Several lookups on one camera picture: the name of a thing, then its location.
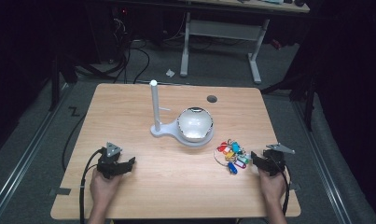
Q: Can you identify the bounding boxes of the person's right hand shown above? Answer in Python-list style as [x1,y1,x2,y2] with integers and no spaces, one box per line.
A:
[258,168,288,203]

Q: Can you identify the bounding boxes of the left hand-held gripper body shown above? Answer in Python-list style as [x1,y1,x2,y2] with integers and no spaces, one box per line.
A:
[96,142,125,180]

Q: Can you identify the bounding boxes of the white-legged desk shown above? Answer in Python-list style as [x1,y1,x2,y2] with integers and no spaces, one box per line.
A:
[151,0,311,85]

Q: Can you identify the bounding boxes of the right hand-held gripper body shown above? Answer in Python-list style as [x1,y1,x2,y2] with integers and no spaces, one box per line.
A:
[261,142,297,177]

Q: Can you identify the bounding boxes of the black metal stand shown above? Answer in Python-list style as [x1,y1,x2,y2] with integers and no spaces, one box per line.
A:
[260,71,317,132]
[48,52,79,112]

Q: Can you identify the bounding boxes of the bunch of coloured key tags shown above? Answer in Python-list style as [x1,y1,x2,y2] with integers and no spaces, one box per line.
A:
[213,138,251,175]

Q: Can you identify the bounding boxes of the metal floor rail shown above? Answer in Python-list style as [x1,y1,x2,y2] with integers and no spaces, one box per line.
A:
[292,101,354,224]
[0,83,72,220]

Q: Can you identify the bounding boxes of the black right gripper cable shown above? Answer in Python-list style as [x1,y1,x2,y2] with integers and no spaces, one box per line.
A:
[269,155,292,217]

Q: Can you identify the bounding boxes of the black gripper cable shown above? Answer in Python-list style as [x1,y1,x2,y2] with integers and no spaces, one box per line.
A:
[78,148,104,224]
[269,155,292,217]

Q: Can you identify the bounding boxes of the white stand with pole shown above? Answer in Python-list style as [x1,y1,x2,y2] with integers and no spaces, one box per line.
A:
[148,79,216,148]

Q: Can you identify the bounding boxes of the person's left hand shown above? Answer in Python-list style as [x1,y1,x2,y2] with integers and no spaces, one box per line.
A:
[89,168,124,203]

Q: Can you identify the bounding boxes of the silver metal bowl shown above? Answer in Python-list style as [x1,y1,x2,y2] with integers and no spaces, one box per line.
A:
[176,106,215,144]

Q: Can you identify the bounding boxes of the black floor cables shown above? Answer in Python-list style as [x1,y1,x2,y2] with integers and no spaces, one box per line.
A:
[77,15,189,85]

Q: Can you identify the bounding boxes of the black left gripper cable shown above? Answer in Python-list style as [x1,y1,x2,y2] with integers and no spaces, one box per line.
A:
[78,148,104,224]

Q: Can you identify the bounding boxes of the black floor cable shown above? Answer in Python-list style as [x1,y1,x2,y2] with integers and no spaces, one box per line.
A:
[61,113,88,173]

